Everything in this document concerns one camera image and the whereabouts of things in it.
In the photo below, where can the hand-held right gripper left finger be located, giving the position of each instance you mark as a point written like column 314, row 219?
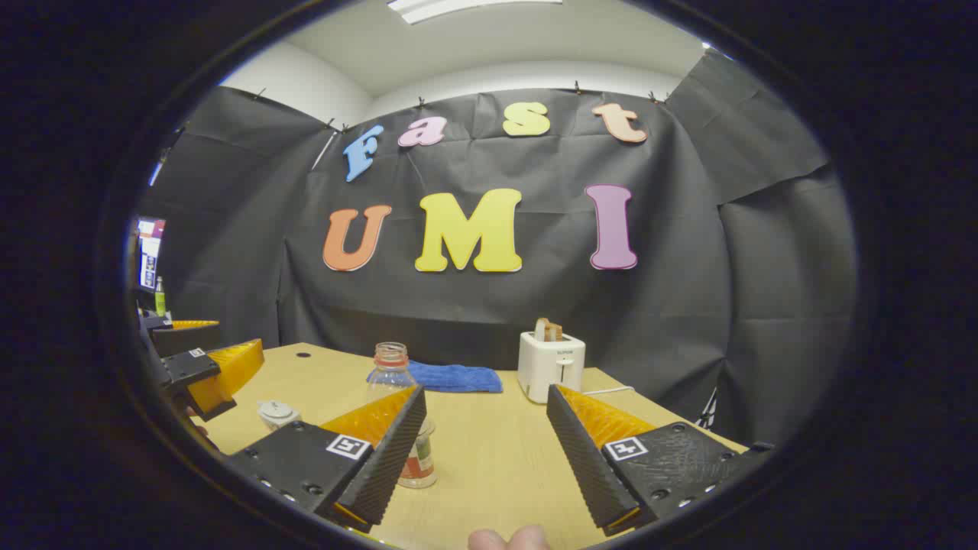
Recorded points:
column 390, row 458

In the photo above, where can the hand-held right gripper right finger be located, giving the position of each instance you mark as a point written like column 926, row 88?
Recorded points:
column 581, row 458

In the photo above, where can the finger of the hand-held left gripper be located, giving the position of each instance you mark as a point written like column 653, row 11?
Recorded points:
column 183, row 340
column 187, row 368

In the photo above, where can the clear plastic water bottle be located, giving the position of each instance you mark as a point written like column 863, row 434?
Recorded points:
column 391, row 374

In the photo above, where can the white teacup lid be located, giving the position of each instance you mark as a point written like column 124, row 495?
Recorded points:
column 275, row 409

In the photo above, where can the white teacup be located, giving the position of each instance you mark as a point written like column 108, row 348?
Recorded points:
column 283, row 422

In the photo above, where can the green drink bottle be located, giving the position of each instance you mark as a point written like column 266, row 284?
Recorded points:
column 160, row 299

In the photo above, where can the computer monitor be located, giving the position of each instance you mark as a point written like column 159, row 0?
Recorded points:
column 149, row 256

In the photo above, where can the white toaster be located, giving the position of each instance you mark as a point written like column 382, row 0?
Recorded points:
column 550, row 367

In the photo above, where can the blue towel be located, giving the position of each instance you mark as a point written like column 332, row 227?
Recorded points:
column 458, row 378

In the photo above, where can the bread slice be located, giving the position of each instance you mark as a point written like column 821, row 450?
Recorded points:
column 548, row 330

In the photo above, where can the black and white checkered board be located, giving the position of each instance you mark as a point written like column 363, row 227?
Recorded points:
column 709, row 412

